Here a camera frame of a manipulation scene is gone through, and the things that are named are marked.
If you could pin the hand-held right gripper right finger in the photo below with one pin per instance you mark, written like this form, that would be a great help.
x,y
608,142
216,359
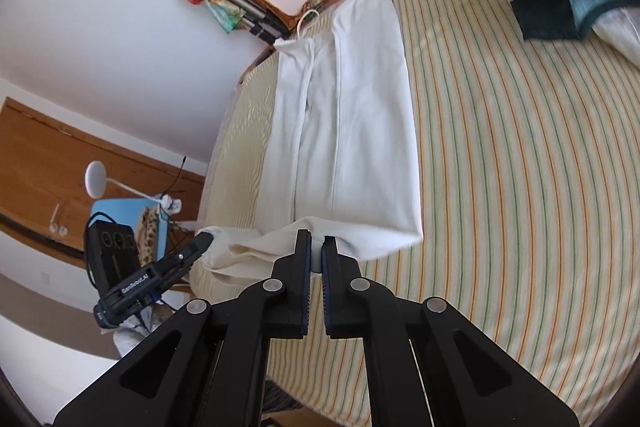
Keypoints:
x,y
326,302

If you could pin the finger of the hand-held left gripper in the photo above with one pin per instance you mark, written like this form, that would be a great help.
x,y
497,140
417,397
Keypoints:
x,y
197,247

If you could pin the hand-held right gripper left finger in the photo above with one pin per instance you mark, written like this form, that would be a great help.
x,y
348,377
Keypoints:
x,y
306,302

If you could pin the white pants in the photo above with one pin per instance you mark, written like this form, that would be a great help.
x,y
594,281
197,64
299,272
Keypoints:
x,y
350,132

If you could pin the leopard print cloth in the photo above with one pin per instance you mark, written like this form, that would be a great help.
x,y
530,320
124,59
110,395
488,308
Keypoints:
x,y
147,232

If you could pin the blue chair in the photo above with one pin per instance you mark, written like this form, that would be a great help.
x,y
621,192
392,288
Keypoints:
x,y
120,209

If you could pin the white desk lamp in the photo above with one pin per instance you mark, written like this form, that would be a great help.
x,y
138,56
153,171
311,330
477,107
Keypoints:
x,y
95,179

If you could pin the wooden door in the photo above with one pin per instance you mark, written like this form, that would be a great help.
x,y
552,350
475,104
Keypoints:
x,y
50,147

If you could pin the striped bed sheet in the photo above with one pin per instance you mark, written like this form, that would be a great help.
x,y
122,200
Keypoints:
x,y
500,207

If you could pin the dark teal cloth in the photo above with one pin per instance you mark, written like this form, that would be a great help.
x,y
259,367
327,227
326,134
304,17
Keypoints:
x,y
545,19

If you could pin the white pillow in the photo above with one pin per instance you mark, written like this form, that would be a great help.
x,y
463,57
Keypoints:
x,y
622,37

